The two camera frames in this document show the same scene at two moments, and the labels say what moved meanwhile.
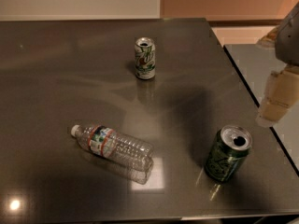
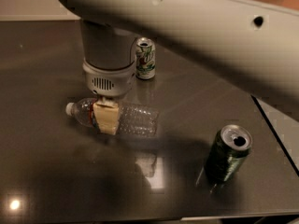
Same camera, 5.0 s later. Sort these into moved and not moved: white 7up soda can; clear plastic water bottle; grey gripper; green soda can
Moved: clear plastic water bottle; grey gripper
Not moved: white 7up soda can; green soda can
